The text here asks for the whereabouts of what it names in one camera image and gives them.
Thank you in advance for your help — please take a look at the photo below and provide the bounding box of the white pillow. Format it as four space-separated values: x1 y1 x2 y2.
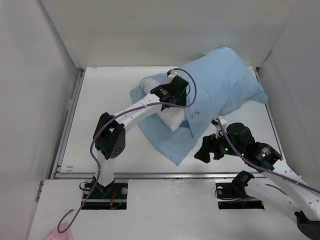
139 77 191 133

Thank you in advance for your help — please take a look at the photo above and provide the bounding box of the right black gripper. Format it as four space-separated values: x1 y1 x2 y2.
193 129 244 163

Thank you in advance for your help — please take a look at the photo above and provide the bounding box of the pink plastic bag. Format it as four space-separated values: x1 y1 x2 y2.
46 222 73 240

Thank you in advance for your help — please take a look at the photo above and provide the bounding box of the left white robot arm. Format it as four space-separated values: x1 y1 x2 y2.
90 73 190 199

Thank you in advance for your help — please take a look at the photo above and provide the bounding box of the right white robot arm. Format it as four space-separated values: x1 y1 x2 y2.
194 117 320 240

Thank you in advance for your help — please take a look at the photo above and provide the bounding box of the aluminium front rail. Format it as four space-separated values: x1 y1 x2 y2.
52 172 237 180

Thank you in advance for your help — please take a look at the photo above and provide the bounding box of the light blue pillowcase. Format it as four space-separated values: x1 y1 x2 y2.
138 47 268 165

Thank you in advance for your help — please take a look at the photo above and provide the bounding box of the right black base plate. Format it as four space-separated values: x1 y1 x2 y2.
215 182 253 201

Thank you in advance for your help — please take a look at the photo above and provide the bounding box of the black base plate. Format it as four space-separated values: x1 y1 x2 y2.
79 181 128 200
215 182 253 201

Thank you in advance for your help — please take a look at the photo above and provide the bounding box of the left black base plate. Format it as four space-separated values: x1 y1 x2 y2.
79 181 128 200

